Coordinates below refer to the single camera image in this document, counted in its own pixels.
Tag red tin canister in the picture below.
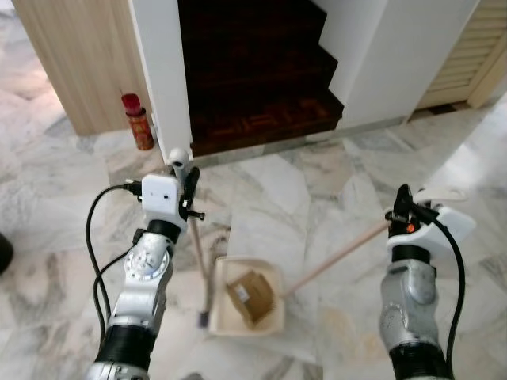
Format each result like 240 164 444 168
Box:
121 93 155 151

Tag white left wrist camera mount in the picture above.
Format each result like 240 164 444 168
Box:
141 174 185 224

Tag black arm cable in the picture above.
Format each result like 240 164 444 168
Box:
84 184 145 325
418 207 467 374
93 250 134 337

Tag louvred wooden door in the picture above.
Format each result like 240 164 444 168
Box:
416 0 507 110

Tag brown cardboard scrap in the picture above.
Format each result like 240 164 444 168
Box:
226 271 276 327

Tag light wooden door panel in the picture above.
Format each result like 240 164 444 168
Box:
12 0 151 135

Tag dark wooden staircase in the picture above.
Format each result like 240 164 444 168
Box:
176 0 345 157

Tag black rounded object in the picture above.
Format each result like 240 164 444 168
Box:
0 234 14 275

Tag cream long-handled dustpan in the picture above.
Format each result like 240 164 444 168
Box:
208 186 470 337

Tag wooden broom with white knob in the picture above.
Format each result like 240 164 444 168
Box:
168 146 215 329

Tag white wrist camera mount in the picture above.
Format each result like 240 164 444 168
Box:
388 204 477 259
141 174 185 224

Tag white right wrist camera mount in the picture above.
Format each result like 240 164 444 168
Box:
388 204 477 259

